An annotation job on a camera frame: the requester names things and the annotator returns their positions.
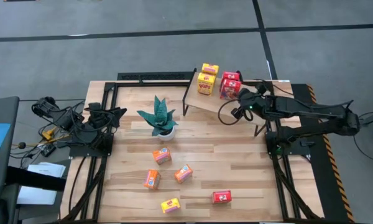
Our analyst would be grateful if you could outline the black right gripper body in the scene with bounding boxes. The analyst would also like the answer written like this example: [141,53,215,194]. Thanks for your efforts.
[241,90,270,121]

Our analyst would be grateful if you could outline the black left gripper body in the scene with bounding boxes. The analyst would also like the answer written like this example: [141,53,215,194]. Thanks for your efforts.
[91,109,114,130]

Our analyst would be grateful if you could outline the red Froot Loops cereal box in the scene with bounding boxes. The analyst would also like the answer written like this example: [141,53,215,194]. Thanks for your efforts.
[219,78,242,101]
[220,71,241,83]
[211,190,233,205]

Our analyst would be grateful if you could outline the yellow Corn Pops cereal box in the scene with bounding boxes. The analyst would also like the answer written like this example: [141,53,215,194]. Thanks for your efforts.
[160,197,182,214]
[196,72,217,96]
[201,63,220,77]

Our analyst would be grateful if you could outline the green plant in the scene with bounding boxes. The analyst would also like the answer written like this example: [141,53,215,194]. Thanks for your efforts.
[136,95,178,142]

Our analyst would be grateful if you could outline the orange Frosted Mini-Wheats cereal box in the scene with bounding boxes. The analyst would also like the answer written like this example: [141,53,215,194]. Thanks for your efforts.
[143,169,162,190]
[152,147,172,166]
[174,164,194,184]

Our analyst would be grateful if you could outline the wooden shelf with black legs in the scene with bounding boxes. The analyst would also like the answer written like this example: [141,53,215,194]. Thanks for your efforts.
[182,67,274,138]

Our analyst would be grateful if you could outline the black perforated strip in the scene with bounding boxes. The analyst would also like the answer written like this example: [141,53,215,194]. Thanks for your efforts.
[117,72,196,82]

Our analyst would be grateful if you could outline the yellow connector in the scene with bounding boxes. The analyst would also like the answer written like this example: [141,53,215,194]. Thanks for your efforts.
[42,126,57,141]

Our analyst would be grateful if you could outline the small black device box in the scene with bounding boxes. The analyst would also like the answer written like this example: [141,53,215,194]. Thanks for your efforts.
[39,143,57,157]

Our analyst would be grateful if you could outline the white paper sheets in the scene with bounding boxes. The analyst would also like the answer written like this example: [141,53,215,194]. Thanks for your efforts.
[17,161,67,205]

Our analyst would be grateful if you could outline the black beam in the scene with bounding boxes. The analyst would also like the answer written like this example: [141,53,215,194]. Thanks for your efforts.
[5,166,67,192]

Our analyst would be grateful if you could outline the dark grey panel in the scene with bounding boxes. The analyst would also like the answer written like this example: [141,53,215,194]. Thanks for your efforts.
[0,96,21,192]

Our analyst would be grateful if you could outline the black mat with hazard stripes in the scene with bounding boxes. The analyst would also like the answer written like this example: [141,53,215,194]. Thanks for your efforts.
[290,83,356,223]

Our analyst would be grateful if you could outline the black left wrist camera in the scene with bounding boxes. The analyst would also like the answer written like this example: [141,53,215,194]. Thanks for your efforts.
[86,102,102,113]

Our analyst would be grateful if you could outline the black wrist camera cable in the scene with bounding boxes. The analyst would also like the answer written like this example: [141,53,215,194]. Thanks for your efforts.
[218,98,255,126]

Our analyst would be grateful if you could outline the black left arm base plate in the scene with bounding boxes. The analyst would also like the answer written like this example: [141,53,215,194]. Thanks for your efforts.
[68,133,114,157]

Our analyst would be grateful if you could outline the black aluminium table frame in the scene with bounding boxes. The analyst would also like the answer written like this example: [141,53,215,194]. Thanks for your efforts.
[60,80,323,224]

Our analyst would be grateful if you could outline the black cable bundle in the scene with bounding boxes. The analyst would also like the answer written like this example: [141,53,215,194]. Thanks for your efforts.
[11,123,72,161]

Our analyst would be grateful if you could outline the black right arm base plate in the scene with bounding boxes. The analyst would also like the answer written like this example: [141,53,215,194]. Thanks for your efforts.
[265,129,311,156]

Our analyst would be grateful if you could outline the black floor cable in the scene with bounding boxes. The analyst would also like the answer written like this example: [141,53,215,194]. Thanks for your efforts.
[352,110,373,163]

